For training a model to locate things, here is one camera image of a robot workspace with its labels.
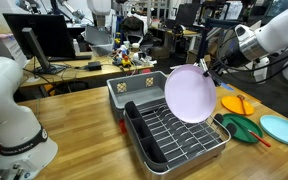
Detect black power adapter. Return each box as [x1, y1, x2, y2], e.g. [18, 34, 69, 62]
[86, 60, 103, 72]

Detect tilted grey bin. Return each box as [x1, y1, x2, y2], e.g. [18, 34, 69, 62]
[83, 25, 115, 57]

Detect blue tape strips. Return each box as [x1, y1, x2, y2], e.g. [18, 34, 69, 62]
[221, 83, 235, 92]

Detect small red object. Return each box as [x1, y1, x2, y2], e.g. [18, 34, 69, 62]
[118, 119, 128, 135]

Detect red handled knife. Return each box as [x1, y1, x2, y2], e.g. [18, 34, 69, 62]
[229, 116, 272, 148]

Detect orange plate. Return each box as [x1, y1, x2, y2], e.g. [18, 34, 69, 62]
[221, 95, 256, 117]

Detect yellow toy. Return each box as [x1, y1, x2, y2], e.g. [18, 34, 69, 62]
[121, 54, 132, 69]

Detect green plate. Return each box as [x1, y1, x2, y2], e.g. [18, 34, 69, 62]
[221, 113, 264, 145]

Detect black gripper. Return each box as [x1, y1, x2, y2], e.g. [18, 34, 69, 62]
[202, 28, 252, 80]

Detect yellow black tool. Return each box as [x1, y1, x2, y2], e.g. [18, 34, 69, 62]
[113, 31, 122, 48]

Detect black computer monitor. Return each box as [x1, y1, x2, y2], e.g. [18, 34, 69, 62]
[2, 13, 92, 62]

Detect dark background screen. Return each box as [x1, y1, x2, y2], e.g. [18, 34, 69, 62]
[175, 3, 202, 28]

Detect wooden desk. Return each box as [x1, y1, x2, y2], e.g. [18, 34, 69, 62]
[18, 51, 155, 89]

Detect cardboard box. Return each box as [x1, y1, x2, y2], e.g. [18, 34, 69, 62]
[150, 45, 171, 60]

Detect light blue plate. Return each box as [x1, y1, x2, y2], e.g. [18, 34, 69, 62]
[259, 114, 288, 147]

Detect black cutlery caddy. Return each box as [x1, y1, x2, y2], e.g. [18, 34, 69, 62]
[123, 100, 169, 173]

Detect white cylindrical column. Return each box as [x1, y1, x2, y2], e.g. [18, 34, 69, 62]
[85, 0, 112, 28]

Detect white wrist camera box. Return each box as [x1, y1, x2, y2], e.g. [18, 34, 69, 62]
[253, 55, 271, 84]

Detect black office chair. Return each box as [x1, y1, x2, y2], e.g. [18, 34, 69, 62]
[120, 15, 146, 44]

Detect wooden spoon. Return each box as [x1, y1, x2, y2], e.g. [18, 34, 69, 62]
[236, 94, 248, 116]

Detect white bottle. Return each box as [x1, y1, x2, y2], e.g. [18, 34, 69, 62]
[72, 38, 81, 56]

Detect pink plate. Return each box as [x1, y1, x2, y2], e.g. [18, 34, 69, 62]
[164, 64, 217, 124]

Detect white printed box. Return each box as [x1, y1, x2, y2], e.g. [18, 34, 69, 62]
[0, 33, 28, 69]

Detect black camera stand frame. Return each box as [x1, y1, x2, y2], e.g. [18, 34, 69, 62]
[197, 18, 247, 73]

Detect steel wire dish rack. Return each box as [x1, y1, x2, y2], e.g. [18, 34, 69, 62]
[123, 98, 232, 180]

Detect grey monitor stand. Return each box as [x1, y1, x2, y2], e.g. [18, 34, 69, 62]
[21, 27, 68, 76]

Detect grey plastic bin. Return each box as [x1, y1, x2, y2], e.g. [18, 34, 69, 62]
[106, 70, 177, 122]

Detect white robot arm with gripper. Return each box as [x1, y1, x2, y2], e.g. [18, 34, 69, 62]
[238, 0, 288, 86]

